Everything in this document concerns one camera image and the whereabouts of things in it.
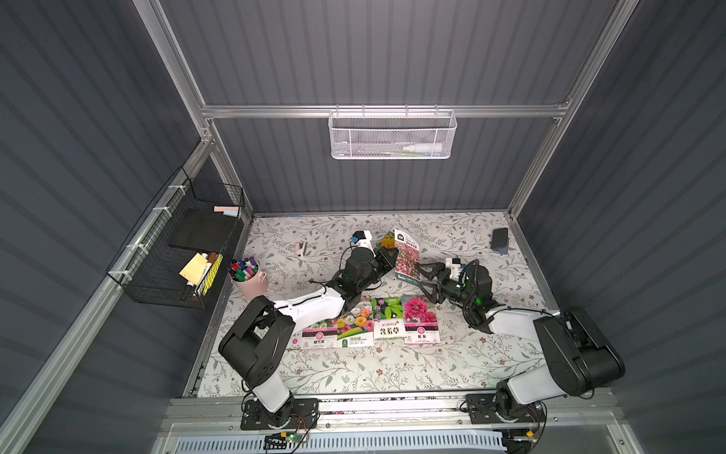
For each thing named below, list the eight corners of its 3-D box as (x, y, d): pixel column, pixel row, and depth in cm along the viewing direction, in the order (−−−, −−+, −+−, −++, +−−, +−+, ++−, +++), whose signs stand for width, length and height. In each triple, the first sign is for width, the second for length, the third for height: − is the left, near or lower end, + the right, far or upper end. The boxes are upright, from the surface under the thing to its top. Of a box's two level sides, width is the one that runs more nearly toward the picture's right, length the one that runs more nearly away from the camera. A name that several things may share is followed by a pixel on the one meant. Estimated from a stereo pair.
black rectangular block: (491, 251, 110) (495, 244, 107) (491, 233, 117) (495, 225, 113) (503, 254, 109) (508, 247, 106) (503, 235, 116) (508, 228, 112)
